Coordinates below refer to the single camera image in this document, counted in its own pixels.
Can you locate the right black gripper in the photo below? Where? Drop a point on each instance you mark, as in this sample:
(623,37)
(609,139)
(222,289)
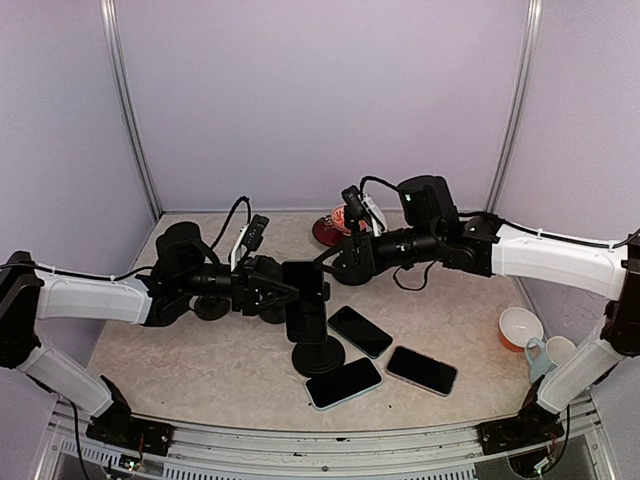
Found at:
(349,253)

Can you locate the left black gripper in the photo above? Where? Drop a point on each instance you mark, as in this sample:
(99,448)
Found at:
(244,287)

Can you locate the phone black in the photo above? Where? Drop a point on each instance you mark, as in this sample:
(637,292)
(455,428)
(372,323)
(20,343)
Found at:
(305,317)

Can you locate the black pole stand clamp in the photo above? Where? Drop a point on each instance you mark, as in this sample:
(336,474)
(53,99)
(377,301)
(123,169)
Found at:
(311,360)

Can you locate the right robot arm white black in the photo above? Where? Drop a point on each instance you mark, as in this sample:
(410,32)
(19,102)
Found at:
(485,244)

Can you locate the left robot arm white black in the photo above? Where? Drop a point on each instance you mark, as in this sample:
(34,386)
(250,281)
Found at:
(150,297)

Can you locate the middle folding phone stand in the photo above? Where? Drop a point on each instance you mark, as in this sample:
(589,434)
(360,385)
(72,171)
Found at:
(269,267)

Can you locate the folding phone stand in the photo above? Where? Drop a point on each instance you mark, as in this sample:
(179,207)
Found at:
(211,309)
(269,267)

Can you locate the black pole stand centre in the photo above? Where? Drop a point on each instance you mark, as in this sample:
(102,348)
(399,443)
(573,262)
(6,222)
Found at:
(349,261)

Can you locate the phone upper left blue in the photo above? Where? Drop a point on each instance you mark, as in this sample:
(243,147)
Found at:
(360,332)

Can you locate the phone blue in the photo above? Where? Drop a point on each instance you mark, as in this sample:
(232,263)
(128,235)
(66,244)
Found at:
(360,332)
(345,383)

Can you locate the left folding phone stand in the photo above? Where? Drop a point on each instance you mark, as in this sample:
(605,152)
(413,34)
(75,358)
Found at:
(211,309)

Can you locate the phone lower left blue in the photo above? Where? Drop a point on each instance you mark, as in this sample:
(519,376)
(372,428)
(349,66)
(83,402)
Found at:
(345,383)

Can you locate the phone lower right pink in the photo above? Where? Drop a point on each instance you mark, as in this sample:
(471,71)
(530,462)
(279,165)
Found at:
(422,371)

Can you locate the red saucer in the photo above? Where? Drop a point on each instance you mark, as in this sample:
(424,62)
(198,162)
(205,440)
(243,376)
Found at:
(328,232)

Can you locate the red patterned teacup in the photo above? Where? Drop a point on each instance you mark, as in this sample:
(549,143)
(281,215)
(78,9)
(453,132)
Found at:
(338,220)

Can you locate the orange white bowl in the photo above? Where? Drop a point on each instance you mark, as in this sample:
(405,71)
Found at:
(517,326)

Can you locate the light blue mug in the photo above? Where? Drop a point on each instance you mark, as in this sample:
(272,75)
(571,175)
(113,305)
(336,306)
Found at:
(542,356)

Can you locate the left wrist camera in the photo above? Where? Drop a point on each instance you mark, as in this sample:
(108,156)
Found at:
(249,239)

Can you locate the front aluminium rail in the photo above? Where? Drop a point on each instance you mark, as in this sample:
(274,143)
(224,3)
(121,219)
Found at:
(198,451)

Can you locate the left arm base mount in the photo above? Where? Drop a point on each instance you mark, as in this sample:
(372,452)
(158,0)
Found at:
(136,434)

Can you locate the right aluminium frame post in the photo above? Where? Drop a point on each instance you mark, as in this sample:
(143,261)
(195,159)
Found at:
(518,102)

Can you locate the aluminium frame post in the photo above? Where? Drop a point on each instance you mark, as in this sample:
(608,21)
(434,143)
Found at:
(114,45)
(518,102)

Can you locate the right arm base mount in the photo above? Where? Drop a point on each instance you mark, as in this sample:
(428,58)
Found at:
(531,426)

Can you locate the left aluminium frame post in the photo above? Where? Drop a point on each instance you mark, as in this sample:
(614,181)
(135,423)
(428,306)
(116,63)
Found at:
(114,45)

